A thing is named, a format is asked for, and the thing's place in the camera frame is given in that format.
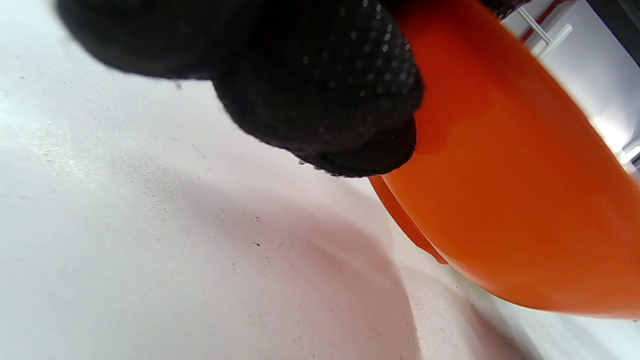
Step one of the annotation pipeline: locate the person's left hand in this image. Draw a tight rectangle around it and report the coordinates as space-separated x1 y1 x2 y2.
55 0 532 178

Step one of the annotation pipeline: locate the orange plastic bowl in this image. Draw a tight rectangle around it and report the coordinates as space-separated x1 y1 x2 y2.
369 0 640 321

